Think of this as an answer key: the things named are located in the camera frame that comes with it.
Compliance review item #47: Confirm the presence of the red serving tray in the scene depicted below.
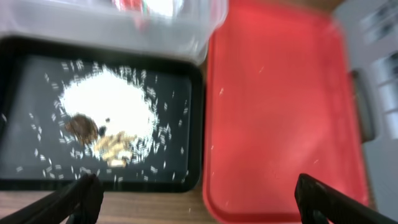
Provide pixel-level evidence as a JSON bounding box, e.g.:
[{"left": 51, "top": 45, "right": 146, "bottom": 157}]
[{"left": 203, "top": 0, "right": 368, "bottom": 223}]

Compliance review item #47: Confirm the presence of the black food waste tray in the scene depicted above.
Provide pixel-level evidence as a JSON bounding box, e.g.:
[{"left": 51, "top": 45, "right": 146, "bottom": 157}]
[{"left": 1, "top": 36, "right": 205, "bottom": 192}]

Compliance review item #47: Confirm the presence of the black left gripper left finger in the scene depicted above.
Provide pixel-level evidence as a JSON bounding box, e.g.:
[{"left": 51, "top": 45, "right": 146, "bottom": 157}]
[{"left": 1, "top": 174, "right": 104, "bottom": 224}]

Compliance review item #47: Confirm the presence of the white tissue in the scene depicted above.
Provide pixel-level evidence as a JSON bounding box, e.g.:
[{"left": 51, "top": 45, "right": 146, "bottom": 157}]
[{"left": 145, "top": 0, "right": 185, "bottom": 17}]

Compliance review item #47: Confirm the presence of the peanut shells pile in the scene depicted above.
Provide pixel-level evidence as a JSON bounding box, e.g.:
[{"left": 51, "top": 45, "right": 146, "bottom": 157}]
[{"left": 94, "top": 131, "right": 137, "bottom": 167}]

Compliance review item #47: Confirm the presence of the clear plastic waste bin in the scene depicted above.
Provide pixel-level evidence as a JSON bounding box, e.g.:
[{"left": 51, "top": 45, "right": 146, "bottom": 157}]
[{"left": 1, "top": 0, "right": 229, "bottom": 64}]

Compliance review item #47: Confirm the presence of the brown food chunk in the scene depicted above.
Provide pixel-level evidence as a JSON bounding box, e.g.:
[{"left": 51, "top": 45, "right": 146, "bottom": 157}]
[{"left": 65, "top": 114, "right": 98, "bottom": 146}]

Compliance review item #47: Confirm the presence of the white rice pile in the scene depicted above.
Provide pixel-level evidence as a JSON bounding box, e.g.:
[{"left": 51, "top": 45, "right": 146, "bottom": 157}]
[{"left": 1, "top": 58, "right": 190, "bottom": 184}]

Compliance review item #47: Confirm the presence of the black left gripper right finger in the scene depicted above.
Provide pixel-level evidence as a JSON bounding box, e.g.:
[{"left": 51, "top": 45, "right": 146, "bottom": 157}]
[{"left": 294, "top": 174, "right": 395, "bottom": 224}]

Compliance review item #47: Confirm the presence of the red snack wrapper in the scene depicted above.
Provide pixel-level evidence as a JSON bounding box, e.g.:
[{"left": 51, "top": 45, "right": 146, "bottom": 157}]
[{"left": 112, "top": 0, "right": 149, "bottom": 19}]

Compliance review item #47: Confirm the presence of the grey dishwasher rack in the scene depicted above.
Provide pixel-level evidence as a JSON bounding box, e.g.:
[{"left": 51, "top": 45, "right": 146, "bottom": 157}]
[{"left": 333, "top": 0, "right": 397, "bottom": 220}]

